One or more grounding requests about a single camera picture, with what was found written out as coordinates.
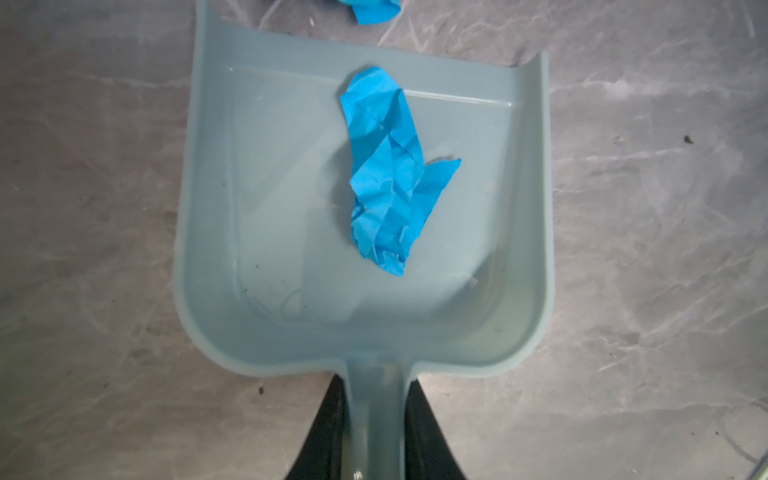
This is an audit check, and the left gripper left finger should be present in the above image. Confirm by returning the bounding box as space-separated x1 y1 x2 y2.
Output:
285 375 347 480

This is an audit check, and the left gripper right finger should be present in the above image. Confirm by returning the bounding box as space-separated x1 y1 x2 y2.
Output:
404 380 466 480

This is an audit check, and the grey-blue plastic dustpan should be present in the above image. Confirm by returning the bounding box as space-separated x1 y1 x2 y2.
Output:
173 1 554 479

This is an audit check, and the blue paper scrap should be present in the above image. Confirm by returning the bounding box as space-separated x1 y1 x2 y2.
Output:
340 66 461 277
339 0 402 25

